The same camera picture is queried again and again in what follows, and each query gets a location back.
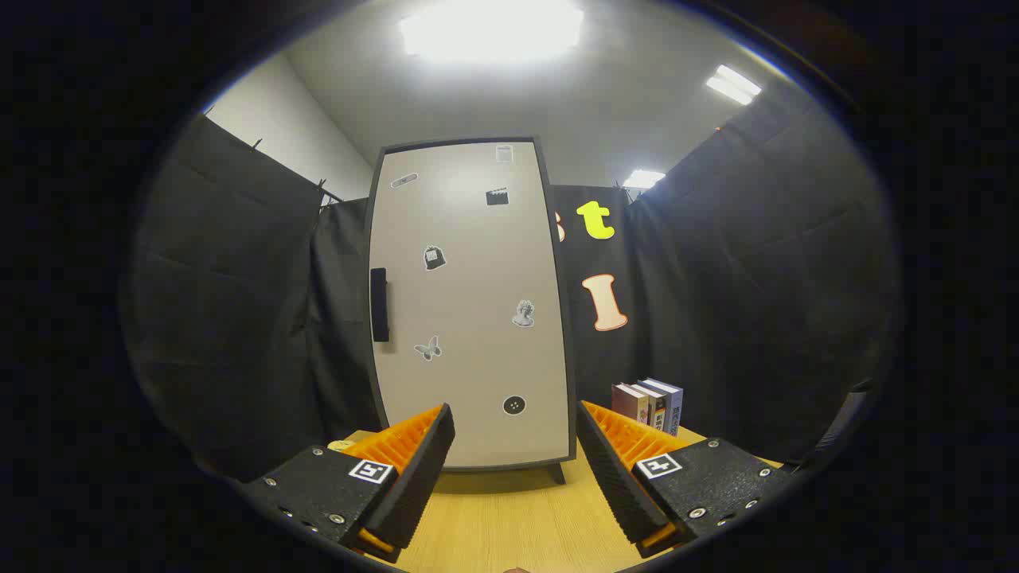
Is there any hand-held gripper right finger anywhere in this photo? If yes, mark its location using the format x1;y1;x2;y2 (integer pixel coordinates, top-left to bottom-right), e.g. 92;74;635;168
576;400;795;559

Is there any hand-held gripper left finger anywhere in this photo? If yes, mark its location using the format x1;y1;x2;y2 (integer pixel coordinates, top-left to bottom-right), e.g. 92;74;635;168
237;403;457;564

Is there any black door handle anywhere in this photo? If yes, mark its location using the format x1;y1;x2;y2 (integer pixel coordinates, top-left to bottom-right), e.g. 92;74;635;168
370;268;390;343

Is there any dark grey cabinet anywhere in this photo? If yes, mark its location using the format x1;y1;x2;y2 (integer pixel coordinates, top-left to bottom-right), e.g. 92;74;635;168
365;135;578;486

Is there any white book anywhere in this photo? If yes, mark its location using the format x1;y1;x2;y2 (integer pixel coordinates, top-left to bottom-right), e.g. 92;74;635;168
633;382;668;432

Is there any black backdrop cloth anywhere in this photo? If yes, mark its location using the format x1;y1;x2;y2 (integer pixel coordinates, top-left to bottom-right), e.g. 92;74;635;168
119;76;904;482

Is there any double strip ceiling light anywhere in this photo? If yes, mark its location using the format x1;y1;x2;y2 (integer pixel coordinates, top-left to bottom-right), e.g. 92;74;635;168
705;64;763;106

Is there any large ceiling light panel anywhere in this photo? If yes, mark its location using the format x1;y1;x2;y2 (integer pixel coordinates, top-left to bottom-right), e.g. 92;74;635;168
398;0;586;64

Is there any black ribbed strap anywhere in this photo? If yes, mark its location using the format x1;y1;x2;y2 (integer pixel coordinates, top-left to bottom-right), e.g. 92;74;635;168
800;380;875;470

